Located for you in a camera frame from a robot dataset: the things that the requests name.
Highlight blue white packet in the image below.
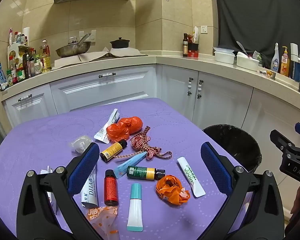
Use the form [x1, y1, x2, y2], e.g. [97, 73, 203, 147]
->
[0, 62, 8, 91]

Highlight group of condiment bottles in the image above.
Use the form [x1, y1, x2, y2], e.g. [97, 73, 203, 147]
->
[6, 27, 44, 84]

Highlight white spray bottle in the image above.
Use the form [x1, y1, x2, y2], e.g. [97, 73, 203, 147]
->
[271, 42, 280, 72]

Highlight white tube dark blue print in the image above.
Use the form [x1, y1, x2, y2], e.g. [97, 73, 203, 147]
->
[80, 165, 98, 207]

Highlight yellow cooking oil bottle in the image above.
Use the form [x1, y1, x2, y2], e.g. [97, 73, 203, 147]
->
[39, 39, 52, 72]

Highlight white paper towel roll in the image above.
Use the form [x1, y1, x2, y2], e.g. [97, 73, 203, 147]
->
[22, 27, 30, 45]

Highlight dark olive oil bottle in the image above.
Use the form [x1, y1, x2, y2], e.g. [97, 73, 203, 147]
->
[182, 33, 188, 57]

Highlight purple tablecloth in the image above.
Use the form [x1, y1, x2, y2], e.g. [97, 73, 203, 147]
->
[0, 97, 253, 240]

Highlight red checkered ribbon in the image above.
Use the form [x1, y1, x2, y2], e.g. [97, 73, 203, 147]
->
[114, 126, 173, 161]

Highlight black lidded pot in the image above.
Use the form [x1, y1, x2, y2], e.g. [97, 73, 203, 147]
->
[109, 37, 130, 49]

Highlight white packet black print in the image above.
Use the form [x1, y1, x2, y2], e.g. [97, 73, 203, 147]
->
[40, 166, 58, 215]

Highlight clear plastic wrap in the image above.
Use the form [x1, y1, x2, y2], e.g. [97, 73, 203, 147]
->
[71, 135, 93, 153]

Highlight white squeezed tube blue print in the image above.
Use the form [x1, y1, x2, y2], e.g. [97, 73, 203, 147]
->
[94, 109, 120, 144]

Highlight orange printed clear wrapper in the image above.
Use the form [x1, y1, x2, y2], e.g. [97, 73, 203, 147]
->
[87, 206, 118, 240]

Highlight white spice rack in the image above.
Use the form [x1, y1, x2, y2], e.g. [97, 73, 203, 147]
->
[7, 44, 28, 80]

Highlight white rice spoon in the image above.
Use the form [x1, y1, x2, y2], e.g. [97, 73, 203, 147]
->
[236, 41, 249, 55]

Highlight black trash bin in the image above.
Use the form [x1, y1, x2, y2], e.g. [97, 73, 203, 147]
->
[202, 124, 262, 174]

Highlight black curtain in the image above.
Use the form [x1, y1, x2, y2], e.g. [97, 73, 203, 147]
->
[215, 0, 300, 68]

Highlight brown bottle red label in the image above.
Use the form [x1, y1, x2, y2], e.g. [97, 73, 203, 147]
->
[104, 169, 119, 207]

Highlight beige stone countertop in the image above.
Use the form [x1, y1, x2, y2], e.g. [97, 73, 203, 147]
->
[0, 54, 300, 98]

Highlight red-orange plastic bag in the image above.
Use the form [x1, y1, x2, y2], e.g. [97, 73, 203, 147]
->
[106, 116, 143, 142]

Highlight clear plastic container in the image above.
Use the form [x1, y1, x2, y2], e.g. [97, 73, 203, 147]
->
[213, 46, 235, 64]

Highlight beige stove cover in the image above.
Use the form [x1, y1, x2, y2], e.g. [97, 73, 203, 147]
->
[54, 47, 148, 68]

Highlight steel wok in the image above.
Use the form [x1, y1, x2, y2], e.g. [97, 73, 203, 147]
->
[55, 33, 92, 58]

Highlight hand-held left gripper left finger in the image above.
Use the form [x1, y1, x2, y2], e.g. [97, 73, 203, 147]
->
[16, 142, 103, 240]

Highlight brown bottle yellow label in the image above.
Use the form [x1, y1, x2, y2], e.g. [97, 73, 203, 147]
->
[100, 139, 128, 162]

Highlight teal white tube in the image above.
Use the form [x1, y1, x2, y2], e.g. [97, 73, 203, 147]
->
[127, 183, 143, 232]

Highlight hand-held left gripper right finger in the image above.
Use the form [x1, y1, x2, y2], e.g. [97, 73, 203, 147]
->
[200, 142, 285, 240]

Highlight white faucet water filter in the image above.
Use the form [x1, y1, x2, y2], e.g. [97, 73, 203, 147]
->
[290, 43, 300, 64]

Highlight light blue tube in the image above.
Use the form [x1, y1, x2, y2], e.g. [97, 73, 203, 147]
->
[113, 151, 147, 179]

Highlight tall white packet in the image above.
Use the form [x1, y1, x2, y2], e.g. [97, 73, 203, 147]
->
[192, 26, 200, 44]

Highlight orange dish soap bottle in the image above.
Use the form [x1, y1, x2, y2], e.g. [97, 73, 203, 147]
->
[280, 46, 290, 77]

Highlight white plastic container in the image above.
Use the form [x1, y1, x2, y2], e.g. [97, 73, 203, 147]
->
[236, 51, 260, 71]

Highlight blue bottle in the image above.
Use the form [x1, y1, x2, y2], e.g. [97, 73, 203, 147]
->
[292, 61, 300, 80]

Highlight dark bottle green label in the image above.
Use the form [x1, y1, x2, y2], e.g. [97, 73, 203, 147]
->
[127, 166, 166, 181]

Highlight white kitchen cabinets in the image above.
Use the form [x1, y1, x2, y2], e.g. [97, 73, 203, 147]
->
[1, 64, 300, 220]

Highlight white tube green print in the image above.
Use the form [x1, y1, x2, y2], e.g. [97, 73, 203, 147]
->
[177, 157, 206, 197]

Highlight orange printed bag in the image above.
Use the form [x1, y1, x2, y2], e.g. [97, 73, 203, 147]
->
[156, 175, 190, 205]

